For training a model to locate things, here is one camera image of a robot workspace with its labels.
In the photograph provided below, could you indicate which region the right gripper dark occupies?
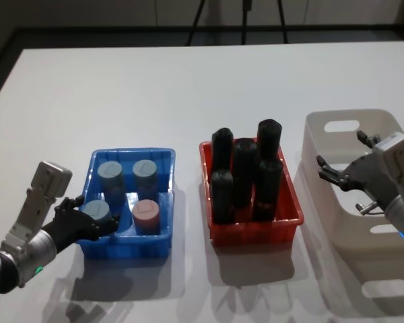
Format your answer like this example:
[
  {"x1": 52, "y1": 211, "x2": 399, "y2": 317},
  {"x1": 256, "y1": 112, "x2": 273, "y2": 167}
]
[{"x1": 316, "y1": 130, "x2": 397, "y2": 210}]

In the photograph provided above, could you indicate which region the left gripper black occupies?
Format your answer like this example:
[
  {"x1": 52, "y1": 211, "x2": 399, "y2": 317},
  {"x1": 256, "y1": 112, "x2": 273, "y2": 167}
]
[{"x1": 42, "y1": 196, "x2": 121, "y2": 254}]

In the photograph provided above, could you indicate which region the grey-blue cylinder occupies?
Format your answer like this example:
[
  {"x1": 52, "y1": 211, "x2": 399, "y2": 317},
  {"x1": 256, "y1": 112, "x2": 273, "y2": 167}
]
[
  {"x1": 131, "y1": 159, "x2": 159, "y2": 203},
  {"x1": 97, "y1": 161, "x2": 125, "y2": 217},
  {"x1": 82, "y1": 199, "x2": 112, "y2": 225}
]

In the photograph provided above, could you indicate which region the pink cylinder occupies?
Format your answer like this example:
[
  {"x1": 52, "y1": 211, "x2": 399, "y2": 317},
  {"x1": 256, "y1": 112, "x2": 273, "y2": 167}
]
[{"x1": 131, "y1": 199, "x2": 161, "y2": 237}]

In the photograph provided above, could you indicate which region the white plastic basket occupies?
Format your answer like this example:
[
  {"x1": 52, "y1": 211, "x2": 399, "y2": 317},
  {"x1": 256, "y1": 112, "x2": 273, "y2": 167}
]
[{"x1": 300, "y1": 108, "x2": 404, "y2": 318}]

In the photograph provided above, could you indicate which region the blue plastic bin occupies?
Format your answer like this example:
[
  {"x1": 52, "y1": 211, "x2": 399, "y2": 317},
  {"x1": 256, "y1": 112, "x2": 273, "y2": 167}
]
[{"x1": 77, "y1": 147, "x2": 176, "y2": 260}]

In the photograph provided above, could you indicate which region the black cylinder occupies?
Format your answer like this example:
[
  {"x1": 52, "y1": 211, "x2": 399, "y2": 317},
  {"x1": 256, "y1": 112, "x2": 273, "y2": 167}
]
[
  {"x1": 257, "y1": 118, "x2": 284, "y2": 163},
  {"x1": 232, "y1": 138, "x2": 260, "y2": 209},
  {"x1": 210, "y1": 169, "x2": 236, "y2": 225},
  {"x1": 252, "y1": 159, "x2": 284, "y2": 223},
  {"x1": 211, "y1": 127, "x2": 235, "y2": 173}
]

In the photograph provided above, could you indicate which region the red plastic bin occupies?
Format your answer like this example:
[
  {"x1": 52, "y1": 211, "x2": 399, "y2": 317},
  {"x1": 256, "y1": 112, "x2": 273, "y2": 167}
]
[{"x1": 199, "y1": 140, "x2": 306, "y2": 249}]

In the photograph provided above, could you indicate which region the black tripod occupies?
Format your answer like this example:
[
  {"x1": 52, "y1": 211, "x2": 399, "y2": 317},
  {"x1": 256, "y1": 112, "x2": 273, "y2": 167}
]
[{"x1": 186, "y1": 0, "x2": 291, "y2": 47}]

